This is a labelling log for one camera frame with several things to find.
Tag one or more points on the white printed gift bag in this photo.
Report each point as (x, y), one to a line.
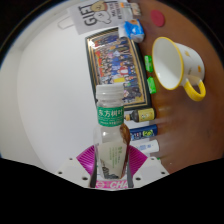
(96, 15)

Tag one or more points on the framed group photo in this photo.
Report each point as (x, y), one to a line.
(115, 63)

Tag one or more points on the white tube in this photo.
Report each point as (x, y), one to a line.
(146, 147)

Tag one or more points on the clear green-labelled drink bottle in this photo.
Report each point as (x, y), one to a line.
(109, 133)

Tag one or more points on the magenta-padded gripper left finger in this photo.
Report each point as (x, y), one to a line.
(84, 160)

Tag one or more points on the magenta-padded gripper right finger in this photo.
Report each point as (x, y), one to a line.
(137, 160)

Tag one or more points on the white mug with yellow rim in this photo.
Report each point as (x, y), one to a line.
(168, 63)

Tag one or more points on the flat round red coaster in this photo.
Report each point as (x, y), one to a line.
(157, 17)

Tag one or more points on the small green packet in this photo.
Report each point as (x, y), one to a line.
(152, 85)
(148, 63)

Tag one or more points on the small dark yellow-labelled bottle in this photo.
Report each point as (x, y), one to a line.
(141, 115)

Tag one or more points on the blue and white packet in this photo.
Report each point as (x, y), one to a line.
(134, 30)

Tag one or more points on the dark blue box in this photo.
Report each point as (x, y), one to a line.
(144, 133)

